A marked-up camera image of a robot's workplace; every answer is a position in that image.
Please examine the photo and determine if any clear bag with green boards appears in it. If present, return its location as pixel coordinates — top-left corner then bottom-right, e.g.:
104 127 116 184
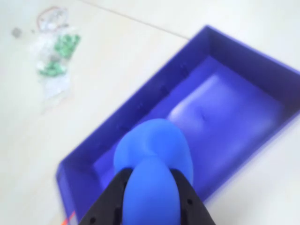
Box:
29 7 82 113

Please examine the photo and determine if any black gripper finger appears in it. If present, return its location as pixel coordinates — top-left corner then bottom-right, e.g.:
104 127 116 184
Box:
80 167 135 225
170 167 218 225

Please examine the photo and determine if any blue rubber duck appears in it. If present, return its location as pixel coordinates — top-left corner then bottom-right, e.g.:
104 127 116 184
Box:
114 118 194 225

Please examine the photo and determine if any orange cable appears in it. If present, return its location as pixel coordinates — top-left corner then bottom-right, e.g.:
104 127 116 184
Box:
61 210 76 225

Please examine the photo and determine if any purple plastic box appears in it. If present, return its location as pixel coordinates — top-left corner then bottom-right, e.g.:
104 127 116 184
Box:
55 25 300 223

